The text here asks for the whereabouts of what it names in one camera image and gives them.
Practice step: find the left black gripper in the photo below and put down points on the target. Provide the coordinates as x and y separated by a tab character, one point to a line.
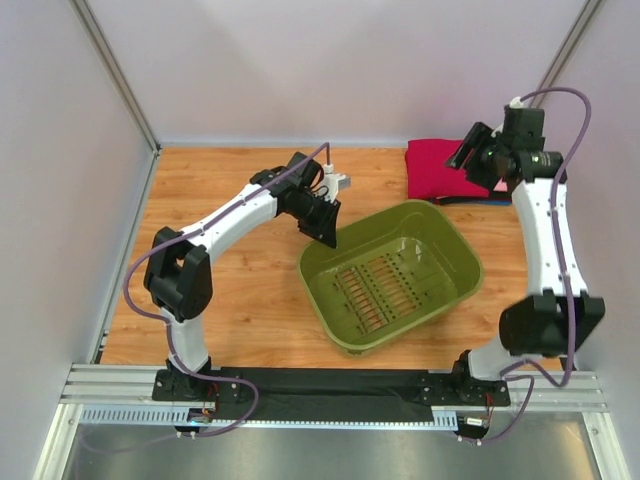
320	215

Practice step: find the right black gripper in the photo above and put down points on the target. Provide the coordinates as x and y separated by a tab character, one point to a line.
476	150

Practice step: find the crimson red t shirt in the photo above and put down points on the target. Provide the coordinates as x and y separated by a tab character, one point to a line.
429	178

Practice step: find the olive green plastic basket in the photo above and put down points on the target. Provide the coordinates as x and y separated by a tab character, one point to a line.
390	272

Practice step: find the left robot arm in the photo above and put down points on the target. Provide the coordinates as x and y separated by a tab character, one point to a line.
179	278

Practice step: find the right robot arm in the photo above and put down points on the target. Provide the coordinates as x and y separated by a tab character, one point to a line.
557	313

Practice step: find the black folded t shirt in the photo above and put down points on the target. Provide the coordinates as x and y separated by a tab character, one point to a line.
445	201

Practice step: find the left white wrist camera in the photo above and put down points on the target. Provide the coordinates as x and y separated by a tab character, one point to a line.
333	182

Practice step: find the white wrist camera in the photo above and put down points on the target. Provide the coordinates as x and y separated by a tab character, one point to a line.
333	182
516	103

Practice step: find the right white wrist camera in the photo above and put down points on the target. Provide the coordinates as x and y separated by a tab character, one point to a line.
516	103

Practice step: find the right aluminium frame post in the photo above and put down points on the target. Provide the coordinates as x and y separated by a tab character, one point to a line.
571	42

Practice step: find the aluminium frame post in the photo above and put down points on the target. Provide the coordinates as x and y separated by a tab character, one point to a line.
571	42
98	39

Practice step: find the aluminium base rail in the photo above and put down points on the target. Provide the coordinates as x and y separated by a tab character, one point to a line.
122	395

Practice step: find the left aluminium frame post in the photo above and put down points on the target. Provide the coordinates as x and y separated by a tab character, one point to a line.
98	39

